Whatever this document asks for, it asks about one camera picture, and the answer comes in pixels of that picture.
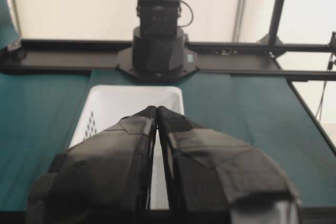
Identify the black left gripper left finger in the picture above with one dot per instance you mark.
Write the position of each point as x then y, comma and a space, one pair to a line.
104, 179

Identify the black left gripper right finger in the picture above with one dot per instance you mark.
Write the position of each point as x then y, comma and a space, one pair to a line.
212, 177

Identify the white plastic perforated basket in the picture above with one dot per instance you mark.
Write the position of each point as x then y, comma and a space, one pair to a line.
105, 105

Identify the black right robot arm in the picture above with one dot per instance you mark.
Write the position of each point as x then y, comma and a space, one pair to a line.
158, 41

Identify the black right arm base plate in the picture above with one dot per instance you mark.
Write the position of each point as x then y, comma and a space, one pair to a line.
190, 65

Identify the black aluminium frame rail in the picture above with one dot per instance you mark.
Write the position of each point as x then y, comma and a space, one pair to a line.
242, 59

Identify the black vertical frame post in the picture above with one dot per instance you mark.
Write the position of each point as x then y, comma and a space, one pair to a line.
275, 22

